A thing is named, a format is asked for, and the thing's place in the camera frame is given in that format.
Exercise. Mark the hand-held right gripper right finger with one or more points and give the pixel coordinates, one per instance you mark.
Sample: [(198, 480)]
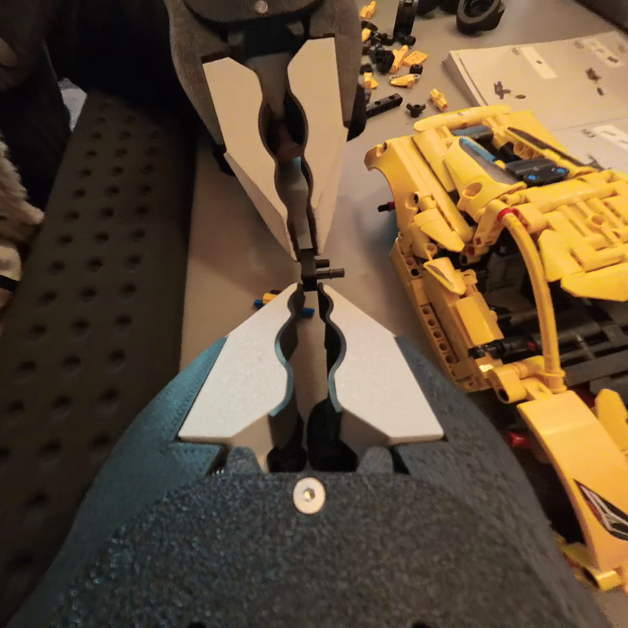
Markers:
[(387, 387)]

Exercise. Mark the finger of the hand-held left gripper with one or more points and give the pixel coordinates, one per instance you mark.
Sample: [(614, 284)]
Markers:
[(240, 132), (324, 122)]

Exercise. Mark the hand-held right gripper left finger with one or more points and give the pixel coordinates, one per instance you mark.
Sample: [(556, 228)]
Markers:
[(235, 387)]

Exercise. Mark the yellow and black brick subassembly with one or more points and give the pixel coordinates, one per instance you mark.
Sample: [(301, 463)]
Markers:
[(270, 296)]

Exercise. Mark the black brick connector with pins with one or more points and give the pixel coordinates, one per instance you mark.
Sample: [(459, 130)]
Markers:
[(309, 270)]

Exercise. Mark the black brick beam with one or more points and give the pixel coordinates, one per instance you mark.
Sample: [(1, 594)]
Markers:
[(385, 104)]

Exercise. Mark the black toy wheel rim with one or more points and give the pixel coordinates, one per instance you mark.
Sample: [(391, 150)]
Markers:
[(406, 14)]

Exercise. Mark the black three-way brick connector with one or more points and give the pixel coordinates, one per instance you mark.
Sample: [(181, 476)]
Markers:
[(416, 109)]

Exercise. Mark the pile of small brick parts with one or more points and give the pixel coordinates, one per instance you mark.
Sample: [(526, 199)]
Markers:
[(400, 56)]

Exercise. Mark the yellow brick connector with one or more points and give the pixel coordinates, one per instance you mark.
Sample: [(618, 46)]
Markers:
[(439, 99)]

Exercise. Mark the black rubber toy tyre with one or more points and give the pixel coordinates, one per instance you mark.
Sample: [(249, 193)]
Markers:
[(466, 22), (444, 6)]

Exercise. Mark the black dimpled foam mat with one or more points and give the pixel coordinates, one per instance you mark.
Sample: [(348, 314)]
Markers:
[(98, 294)]

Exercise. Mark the open instruction booklet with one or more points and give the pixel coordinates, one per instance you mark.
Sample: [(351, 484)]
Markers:
[(549, 88)]

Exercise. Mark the yellow toy brick car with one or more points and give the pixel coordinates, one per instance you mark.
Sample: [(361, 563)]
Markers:
[(564, 235)]

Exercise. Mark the yellow brick panel piece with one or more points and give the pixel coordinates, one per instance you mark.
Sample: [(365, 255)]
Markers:
[(588, 569)]

